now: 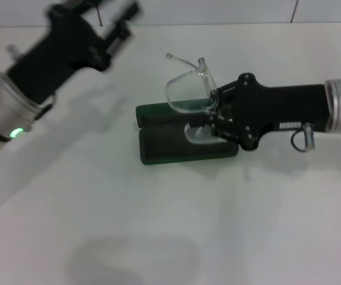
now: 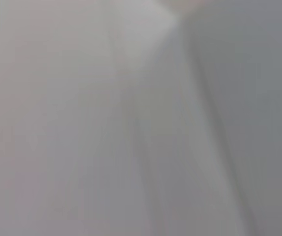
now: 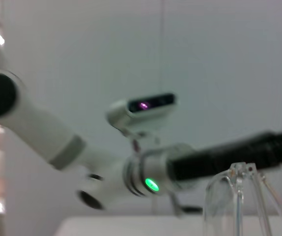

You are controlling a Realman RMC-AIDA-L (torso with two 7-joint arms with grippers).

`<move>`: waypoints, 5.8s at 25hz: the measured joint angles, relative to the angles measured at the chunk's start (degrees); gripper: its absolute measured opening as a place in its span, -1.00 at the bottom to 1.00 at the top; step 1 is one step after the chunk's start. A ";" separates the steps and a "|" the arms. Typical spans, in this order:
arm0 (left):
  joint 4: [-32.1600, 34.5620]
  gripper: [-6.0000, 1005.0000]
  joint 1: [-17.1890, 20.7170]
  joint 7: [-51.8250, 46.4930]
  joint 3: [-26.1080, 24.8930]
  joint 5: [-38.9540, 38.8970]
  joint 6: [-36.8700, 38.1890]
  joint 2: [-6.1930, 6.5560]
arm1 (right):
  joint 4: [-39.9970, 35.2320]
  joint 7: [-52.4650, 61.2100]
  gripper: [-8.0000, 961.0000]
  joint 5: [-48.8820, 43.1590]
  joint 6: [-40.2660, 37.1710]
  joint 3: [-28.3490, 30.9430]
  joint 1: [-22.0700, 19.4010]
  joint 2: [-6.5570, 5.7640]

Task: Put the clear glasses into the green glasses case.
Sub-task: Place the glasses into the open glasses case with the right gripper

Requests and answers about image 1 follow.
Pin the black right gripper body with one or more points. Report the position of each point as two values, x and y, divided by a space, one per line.
277 110

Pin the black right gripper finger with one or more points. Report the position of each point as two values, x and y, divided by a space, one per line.
227 92
224 130

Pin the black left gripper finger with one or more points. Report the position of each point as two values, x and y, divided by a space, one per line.
118 37
127 13

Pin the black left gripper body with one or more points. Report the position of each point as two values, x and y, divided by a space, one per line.
60 53

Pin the clear white glasses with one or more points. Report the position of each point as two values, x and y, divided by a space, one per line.
206 77

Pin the green glasses case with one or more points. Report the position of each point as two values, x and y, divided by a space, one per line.
164 148

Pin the clear plug on right gripper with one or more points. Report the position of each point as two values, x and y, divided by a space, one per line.
308 136

